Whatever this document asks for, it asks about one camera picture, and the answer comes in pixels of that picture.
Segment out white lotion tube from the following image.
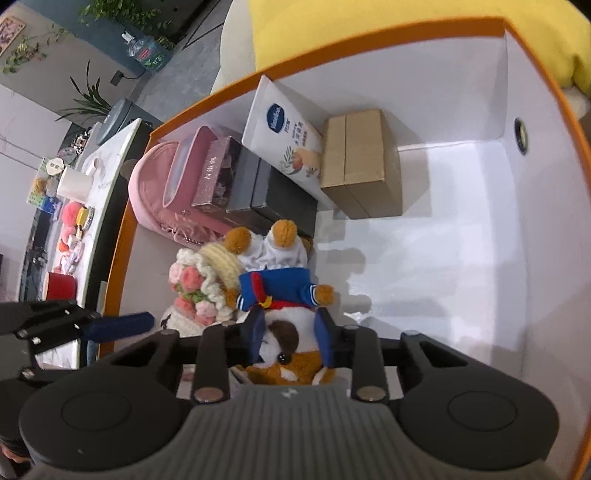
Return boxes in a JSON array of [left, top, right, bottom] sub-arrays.
[[242, 75, 340, 210]]

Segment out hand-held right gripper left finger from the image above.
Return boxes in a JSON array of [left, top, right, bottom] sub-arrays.
[[99, 306, 267, 403]]

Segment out black box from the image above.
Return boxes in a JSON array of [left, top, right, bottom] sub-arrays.
[[252, 159, 319, 241]]

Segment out plush dog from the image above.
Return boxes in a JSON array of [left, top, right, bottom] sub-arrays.
[[224, 219, 338, 386]]

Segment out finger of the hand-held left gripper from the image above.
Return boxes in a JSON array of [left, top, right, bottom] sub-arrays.
[[0, 300, 156, 356], [0, 357, 86, 393]]

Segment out grey round appliance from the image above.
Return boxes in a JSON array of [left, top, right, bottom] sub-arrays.
[[100, 99, 153, 142]]

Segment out large water jug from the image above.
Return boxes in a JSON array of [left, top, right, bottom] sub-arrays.
[[121, 30, 174, 73]]

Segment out crocheted flower bouquet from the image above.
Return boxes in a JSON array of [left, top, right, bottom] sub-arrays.
[[159, 242, 242, 340]]

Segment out brown cardboard box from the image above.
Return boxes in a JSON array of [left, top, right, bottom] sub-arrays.
[[320, 108, 403, 220]]

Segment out green leafy plant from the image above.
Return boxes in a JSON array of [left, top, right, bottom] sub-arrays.
[[78, 0, 177, 49]]

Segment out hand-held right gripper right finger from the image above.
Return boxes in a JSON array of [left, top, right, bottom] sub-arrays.
[[314, 306, 483, 402]]

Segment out yellow pillow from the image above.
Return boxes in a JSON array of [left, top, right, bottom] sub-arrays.
[[247, 0, 591, 90]]

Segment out white marble desktop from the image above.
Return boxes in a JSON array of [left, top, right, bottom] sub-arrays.
[[18, 117, 142, 305]]

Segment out green and white packet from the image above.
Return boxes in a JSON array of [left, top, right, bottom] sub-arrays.
[[25, 156, 65, 214]]

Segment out pink case with clear window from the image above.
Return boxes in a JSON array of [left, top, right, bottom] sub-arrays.
[[161, 126, 227, 210]]

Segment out pink and white trinkets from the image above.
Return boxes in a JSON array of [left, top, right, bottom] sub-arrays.
[[52, 226, 85, 273]]

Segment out pink glitter box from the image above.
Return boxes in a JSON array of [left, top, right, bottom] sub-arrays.
[[191, 136, 243, 208]]

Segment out long-leaf potted plant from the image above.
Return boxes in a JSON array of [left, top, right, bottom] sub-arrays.
[[55, 60, 114, 123]]

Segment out white cup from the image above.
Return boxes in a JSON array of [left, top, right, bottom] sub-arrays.
[[58, 165, 94, 199]]

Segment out pink fabric pouch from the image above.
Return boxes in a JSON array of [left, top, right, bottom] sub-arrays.
[[128, 141, 232, 243]]

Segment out dark grey box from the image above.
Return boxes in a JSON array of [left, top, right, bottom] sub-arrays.
[[226, 148, 274, 214]]

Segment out trailing flower vine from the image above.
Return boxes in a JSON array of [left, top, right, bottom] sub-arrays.
[[2, 27, 66, 75]]

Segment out framed wall picture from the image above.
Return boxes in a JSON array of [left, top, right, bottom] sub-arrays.
[[0, 14, 27, 57]]

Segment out red cup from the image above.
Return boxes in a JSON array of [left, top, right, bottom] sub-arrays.
[[46, 271, 77, 302]]

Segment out pink pompom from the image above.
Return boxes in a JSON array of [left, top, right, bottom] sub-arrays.
[[60, 202, 84, 227]]

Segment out orange cardboard storage box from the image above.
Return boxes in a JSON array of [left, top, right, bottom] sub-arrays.
[[99, 16, 591, 480]]

